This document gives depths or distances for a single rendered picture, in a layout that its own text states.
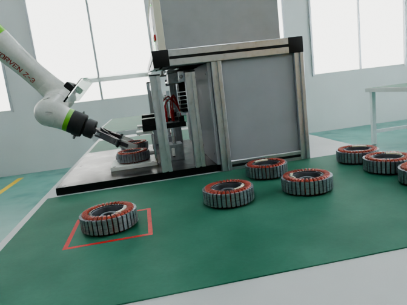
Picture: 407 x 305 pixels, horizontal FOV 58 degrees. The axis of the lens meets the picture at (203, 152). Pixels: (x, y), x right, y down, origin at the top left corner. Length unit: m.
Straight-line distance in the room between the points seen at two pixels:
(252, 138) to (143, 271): 0.65
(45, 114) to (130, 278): 1.03
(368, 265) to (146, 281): 0.30
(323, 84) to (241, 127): 5.68
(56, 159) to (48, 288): 5.66
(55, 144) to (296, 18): 4.40
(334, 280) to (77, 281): 0.35
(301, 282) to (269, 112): 0.70
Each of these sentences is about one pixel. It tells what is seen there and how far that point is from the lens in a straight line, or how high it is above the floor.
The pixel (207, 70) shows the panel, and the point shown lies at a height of 1.05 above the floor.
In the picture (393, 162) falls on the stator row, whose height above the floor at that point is 0.78.
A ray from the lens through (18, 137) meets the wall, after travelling 6.30.
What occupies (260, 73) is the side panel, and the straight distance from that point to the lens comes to 1.11.
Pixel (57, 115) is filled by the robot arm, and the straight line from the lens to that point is 1.49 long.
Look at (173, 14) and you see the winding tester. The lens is 1.18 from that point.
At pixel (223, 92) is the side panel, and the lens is 1.07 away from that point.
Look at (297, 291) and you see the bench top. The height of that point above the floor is 0.75.
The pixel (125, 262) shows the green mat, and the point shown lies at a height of 0.75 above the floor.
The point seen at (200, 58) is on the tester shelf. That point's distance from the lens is 1.06.
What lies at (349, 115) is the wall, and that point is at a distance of 7.00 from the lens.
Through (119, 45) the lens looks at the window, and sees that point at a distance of 6.03.
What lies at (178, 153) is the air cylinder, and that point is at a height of 0.79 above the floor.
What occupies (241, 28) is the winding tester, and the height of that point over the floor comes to 1.17.
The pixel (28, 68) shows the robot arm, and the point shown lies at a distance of 1.60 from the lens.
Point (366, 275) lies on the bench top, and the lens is 0.53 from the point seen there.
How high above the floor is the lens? 1.00
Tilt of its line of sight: 10 degrees down
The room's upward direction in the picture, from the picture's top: 7 degrees counter-clockwise
